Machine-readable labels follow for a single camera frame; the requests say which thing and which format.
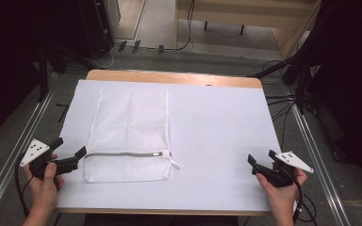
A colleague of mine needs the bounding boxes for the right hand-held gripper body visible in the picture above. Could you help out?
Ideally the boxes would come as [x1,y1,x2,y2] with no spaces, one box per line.
[251,151,315,188]

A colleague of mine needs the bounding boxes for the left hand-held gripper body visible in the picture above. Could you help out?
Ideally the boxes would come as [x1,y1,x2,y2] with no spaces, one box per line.
[19,138,80,182]

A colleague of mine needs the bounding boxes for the white mesh laundry bag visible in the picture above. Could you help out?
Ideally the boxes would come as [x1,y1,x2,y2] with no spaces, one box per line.
[82,88,181,184]

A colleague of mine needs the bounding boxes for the person's right hand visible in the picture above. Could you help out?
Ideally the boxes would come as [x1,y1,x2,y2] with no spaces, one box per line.
[255,168,309,218]

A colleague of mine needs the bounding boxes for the person's left hand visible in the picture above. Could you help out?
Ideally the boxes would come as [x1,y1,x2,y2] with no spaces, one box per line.
[23,153,65,215]

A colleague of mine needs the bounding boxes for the white table mat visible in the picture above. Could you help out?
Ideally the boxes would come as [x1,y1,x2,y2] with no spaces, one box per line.
[56,78,283,213]

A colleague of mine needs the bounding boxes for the black metal stand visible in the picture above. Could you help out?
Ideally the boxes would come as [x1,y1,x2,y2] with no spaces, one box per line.
[37,40,100,103]
[248,53,315,116]

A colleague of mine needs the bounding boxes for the black curtain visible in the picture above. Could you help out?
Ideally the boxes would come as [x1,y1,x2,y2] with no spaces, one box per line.
[304,0,362,196]
[0,0,86,149]

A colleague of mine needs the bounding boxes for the person's dark lap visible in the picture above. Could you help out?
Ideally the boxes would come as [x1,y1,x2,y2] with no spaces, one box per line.
[83,214,240,226]

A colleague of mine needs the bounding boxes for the wooden table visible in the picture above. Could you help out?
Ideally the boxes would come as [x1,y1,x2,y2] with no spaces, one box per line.
[55,69,273,218]

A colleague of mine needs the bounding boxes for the black cabinet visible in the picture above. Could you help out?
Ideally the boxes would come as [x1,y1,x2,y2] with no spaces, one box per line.
[76,0,116,60]

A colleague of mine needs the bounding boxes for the light wooden furniture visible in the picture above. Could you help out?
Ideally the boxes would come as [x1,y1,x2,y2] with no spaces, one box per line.
[173,0,323,60]

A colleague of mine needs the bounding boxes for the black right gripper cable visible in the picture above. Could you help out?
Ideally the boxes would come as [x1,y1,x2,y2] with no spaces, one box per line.
[281,168,319,226]

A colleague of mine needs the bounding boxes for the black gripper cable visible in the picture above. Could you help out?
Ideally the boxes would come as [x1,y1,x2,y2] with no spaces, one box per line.
[14,155,35,218]
[281,168,319,226]

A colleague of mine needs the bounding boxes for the aluminium floor rail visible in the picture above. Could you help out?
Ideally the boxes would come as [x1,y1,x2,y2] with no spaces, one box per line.
[290,102,353,226]
[0,71,59,222]

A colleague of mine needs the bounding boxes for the black floor cables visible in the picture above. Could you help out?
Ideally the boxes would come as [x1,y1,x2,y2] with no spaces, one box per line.
[262,59,298,152]

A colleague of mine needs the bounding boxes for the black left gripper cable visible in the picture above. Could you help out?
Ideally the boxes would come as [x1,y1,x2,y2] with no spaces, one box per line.
[14,155,35,218]

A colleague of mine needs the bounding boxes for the white floor cable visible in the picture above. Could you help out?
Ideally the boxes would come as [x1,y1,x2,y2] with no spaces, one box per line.
[89,43,122,71]

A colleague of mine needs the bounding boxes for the black hanging cable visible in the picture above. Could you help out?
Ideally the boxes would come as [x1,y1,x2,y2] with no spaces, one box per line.
[164,0,196,52]

